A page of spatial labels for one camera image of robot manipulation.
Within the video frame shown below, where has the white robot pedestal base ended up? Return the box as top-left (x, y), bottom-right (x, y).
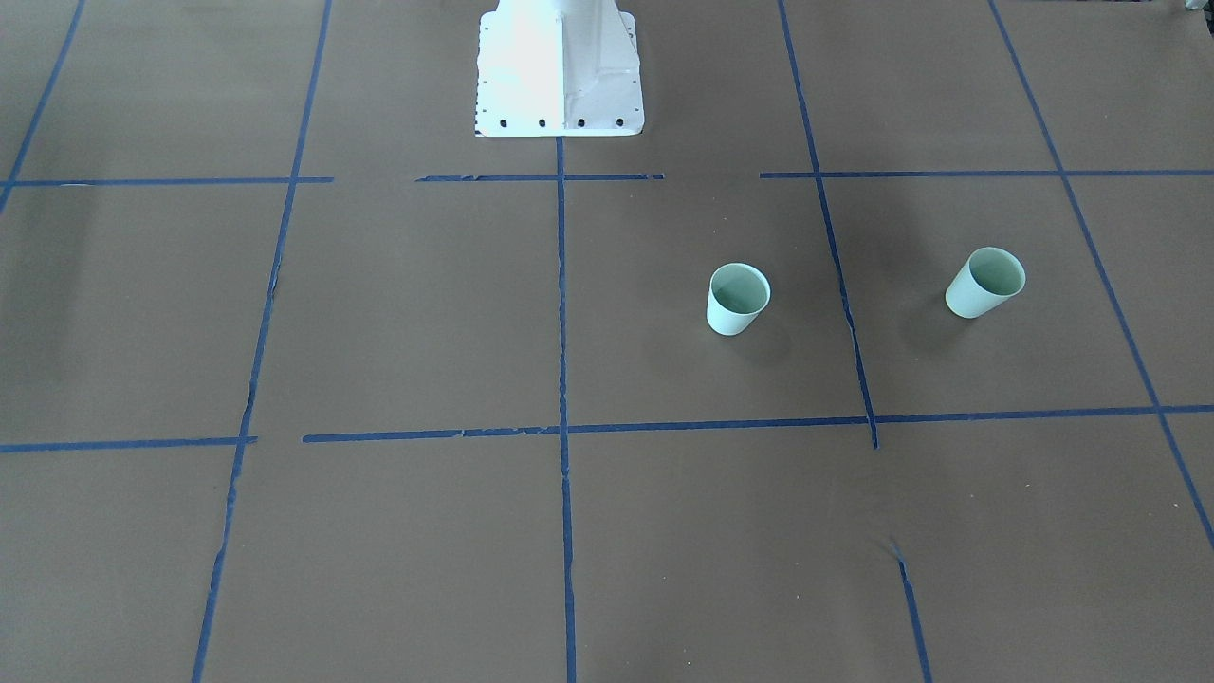
top-left (473, 1), bottom-right (646, 138)

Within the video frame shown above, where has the mint green cup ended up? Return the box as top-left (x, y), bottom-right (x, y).
top-left (944, 247), bottom-right (1026, 320)
top-left (707, 263), bottom-right (772, 336)

